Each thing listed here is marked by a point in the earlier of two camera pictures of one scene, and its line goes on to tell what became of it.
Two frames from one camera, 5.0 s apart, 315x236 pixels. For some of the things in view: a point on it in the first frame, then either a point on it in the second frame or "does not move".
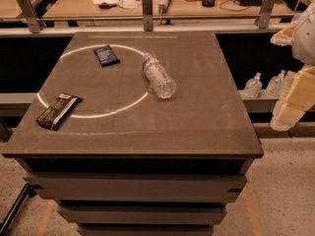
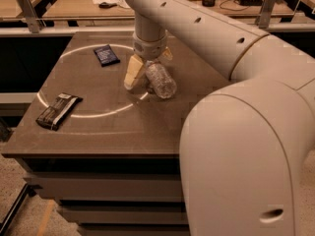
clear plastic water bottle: x=163 y=86 does not move
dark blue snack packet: x=106 y=56 does not move
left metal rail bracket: x=34 y=23 does not move
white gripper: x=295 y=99 to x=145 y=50
